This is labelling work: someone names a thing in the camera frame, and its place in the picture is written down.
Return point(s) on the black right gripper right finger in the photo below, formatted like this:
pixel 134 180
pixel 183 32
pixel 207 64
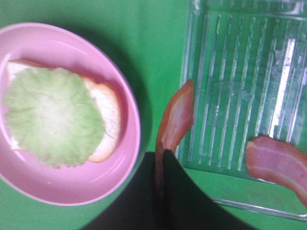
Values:
pixel 188 207

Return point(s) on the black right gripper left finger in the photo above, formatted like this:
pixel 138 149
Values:
pixel 133 209

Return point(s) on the bacon strip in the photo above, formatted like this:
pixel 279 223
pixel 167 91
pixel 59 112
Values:
pixel 177 119
pixel 278 162

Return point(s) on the white bread slice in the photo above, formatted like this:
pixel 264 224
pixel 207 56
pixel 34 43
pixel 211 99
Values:
pixel 106 100

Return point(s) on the green lettuce leaf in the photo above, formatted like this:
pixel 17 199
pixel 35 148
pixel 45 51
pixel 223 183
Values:
pixel 52 115

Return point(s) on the pink round plate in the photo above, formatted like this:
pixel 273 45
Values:
pixel 55 47

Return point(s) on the clear right plastic tray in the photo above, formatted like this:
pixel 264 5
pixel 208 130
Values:
pixel 248 63

